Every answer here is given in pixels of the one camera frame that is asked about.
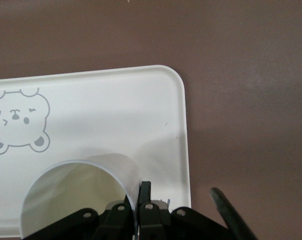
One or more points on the white plastic cup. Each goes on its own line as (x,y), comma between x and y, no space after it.
(78,190)

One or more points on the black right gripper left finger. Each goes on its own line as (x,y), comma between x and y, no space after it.
(111,222)

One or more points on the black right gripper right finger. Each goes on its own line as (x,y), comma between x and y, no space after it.
(151,220)

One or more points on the cream tray with bear print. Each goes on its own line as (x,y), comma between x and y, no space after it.
(103,112)

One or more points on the brown table cover mat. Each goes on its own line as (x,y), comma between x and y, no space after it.
(241,75)

